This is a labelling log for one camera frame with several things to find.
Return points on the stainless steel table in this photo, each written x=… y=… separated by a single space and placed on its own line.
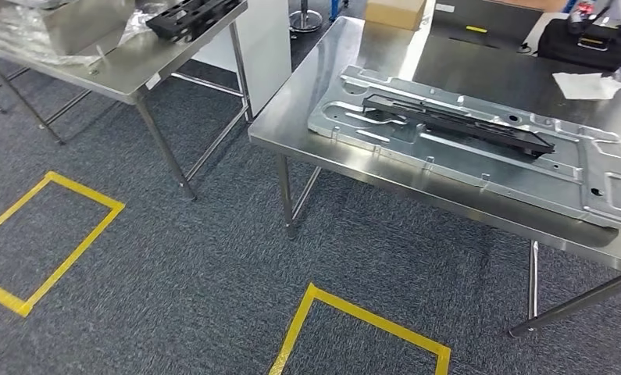
x=134 y=67
x=289 y=103

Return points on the black carry bag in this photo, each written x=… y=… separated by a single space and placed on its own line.
x=584 y=52

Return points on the black plastic frame part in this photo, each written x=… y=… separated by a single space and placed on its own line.
x=460 y=124
x=186 y=20

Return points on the cardboard box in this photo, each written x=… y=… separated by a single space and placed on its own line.
x=393 y=13
x=527 y=4

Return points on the white cabinet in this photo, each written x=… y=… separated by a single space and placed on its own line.
x=263 y=52

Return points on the clear plastic film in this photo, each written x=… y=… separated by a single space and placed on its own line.
x=131 y=26

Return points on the stainless steel box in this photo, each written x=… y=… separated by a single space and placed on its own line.
x=82 y=26

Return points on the stamped silver metal sheet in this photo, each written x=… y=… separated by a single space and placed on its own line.
x=496 y=171

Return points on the blue steel shelf rack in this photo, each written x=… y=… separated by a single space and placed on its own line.
x=336 y=8

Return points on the small yellow sticker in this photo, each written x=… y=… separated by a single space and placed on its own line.
x=477 y=29

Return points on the chrome stanchion base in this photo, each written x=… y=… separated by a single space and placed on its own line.
x=306 y=23

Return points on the white paper sheet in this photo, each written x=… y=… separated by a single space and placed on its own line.
x=589 y=85

